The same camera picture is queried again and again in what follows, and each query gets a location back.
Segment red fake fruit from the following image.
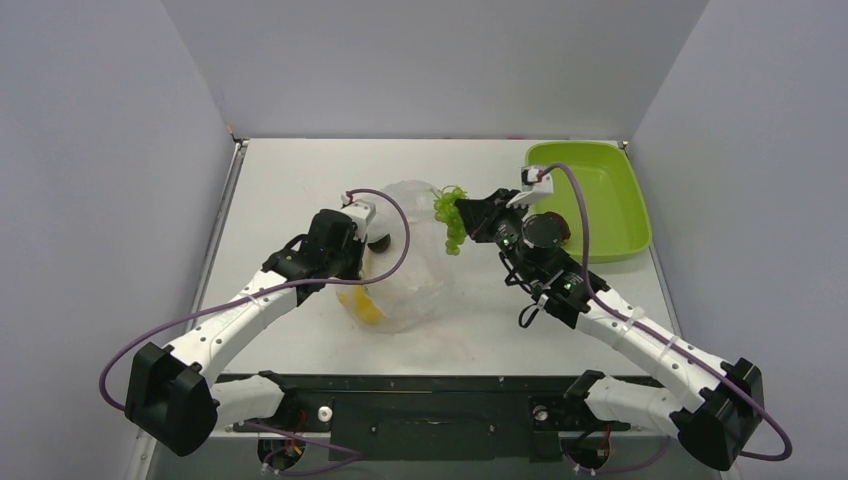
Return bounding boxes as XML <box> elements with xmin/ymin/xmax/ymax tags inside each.
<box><xmin>546</xmin><ymin>211</ymin><xmax>572</xmax><ymax>247</ymax></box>

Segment green fake grapes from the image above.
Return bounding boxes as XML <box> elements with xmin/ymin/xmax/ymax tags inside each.
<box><xmin>430</xmin><ymin>185</ymin><xmax>467</xmax><ymax>256</ymax></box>

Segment clear plastic bag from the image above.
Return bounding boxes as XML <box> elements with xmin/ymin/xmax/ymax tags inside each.
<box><xmin>342</xmin><ymin>180</ymin><xmax>454</xmax><ymax>334</ymax></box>

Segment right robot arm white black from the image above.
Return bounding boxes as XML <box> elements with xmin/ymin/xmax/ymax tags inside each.
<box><xmin>455</xmin><ymin>189</ymin><xmax>764</xmax><ymax>471</ymax></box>

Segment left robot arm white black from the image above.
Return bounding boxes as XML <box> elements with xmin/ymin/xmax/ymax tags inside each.
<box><xmin>124</xmin><ymin>201</ymin><xmax>376</xmax><ymax>456</ymax></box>

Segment dark brown fake fruit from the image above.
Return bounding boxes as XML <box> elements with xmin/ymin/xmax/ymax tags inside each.
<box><xmin>367</xmin><ymin>234</ymin><xmax>392</xmax><ymax>254</ymax></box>

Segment yellow fake fruit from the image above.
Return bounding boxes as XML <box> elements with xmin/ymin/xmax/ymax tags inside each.
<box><xmin>336</xmin><ymin>286</ymin><xmax>385</xmax><ymax>327</ymax></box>

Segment green plastic tray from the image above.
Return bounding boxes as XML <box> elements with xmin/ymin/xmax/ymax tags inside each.
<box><xmin>525</xmin><ymin>141</ymin><xmax>653</xmax><ymax>264</ymax></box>

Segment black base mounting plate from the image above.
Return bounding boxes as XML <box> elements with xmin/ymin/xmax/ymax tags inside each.
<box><xmin>265</xmin><ymin>375</ymin><xmax>607</xmax><ymax>462</ymax></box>

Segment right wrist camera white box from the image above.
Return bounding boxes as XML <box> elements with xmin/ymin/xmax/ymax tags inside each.
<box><xmin>507</xmin><ymin>165</ymin><xmax>554</xmax><ymax>209</ymax></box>

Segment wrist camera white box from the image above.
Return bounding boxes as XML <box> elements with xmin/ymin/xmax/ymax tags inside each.
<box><xmin>339</xmin><ymin>192</ymin><xmax>376</xmax><ymax>233</ymax></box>
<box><xmin>507</xmin><ymin>165</ymin><xmax>554</xmax><ymax>209</ymax></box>

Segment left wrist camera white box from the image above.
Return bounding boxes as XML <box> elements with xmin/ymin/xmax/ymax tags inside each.
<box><xmin>339</xmin><ymin>192</ymin><xmax>376</xmax><ymax>233</ymax></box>

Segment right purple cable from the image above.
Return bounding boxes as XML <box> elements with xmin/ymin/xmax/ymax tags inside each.
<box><xmin>537</xmin><ymin>162</ymin><xmax>794</xmax><ymax>475</ymax></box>

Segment aluminium table rail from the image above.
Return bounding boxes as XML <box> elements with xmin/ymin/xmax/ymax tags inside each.
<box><xmin>190</xmin><ymin>139</ymin><xmax>250</xmax><ymax>313</ymax></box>

